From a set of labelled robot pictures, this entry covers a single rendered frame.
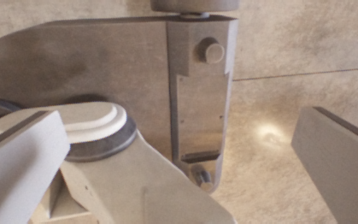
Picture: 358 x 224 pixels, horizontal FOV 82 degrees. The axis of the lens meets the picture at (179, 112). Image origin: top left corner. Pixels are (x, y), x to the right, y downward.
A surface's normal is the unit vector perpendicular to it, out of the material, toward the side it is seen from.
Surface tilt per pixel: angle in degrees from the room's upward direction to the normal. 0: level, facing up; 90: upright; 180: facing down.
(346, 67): 0
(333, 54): 0
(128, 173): 90
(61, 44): 0
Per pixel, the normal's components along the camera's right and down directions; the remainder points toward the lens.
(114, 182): -0.02, -0.87
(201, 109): 0.20, 0.47
